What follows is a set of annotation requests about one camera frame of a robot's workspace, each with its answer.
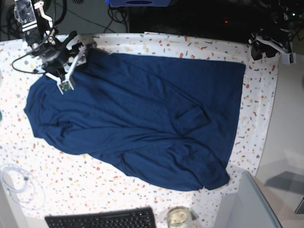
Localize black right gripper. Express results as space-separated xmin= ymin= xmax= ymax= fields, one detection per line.
xmin=40 ymin=31 xmax=96 ymax=76

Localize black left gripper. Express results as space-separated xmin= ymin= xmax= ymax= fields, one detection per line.
xmin=251 ymin=28 xmax=291 ymax=60

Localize navy blue t-shirt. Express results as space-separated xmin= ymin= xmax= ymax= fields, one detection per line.
xmin=24 ymin=49 xmax=246 ymax=191

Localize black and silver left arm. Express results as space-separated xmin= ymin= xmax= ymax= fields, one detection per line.
xmin=248 ymin=0 xmax=304 ymax=65

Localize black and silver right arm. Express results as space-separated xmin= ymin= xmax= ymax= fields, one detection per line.
xmin=11 ymin=0 xmax=96 ymax=81

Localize terrazzo pattern table cloth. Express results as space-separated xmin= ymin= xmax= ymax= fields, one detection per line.
xmin=0 ymin=32 xmax=280 ymax=228

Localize grey monitor back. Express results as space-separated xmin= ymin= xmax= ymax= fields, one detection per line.
xmin=214 ymin=171 xmax=282 ymax=228

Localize clear glass jar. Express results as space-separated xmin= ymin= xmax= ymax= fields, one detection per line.
xmin=167 ymin=207 xmax=192 ymax=228

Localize black computer keyboard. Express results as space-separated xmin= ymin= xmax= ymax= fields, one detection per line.
xmin=45 ymin=207 xmax=156 ymax=228

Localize coiled white cable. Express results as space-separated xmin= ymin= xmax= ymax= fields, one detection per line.
xmin=0 ymin=163 xmax=46 ymax=211

